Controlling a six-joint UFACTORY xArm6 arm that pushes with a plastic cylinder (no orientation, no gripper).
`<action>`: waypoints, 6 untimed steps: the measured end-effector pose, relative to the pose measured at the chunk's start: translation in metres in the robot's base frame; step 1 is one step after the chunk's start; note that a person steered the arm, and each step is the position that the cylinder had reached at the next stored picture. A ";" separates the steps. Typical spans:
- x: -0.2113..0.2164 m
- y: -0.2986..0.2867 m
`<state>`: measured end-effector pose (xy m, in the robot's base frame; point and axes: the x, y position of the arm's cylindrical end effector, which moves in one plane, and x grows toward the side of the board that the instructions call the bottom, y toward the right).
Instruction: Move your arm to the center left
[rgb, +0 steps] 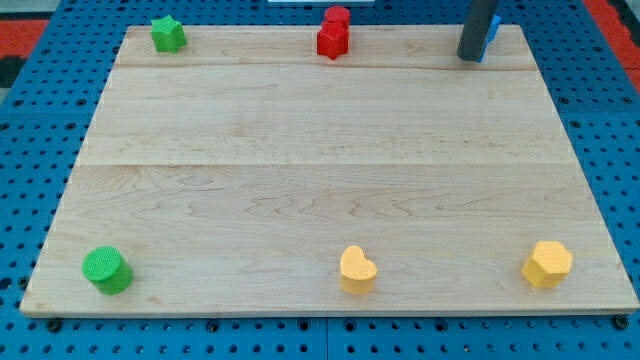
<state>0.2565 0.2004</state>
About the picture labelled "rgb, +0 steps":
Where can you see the yellow heart block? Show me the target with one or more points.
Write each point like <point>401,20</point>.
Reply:
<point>357,272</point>

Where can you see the yellow hexagon block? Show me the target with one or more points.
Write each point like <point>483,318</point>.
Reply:
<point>547,265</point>

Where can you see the light wooden board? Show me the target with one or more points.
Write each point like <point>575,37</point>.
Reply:
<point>233,174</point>

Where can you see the red star block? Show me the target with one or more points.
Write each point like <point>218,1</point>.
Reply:
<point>332,40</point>

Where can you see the green star block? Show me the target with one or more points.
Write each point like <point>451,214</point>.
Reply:
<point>167,34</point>

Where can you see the red cylinder block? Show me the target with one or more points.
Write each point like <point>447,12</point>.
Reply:
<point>338,15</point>

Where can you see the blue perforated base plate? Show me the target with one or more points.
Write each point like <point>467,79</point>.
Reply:
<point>47,112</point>

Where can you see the green cylinder block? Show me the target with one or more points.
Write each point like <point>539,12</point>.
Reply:
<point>107,270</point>

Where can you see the blue block behind tool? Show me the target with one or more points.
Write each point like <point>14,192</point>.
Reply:
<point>491,34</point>

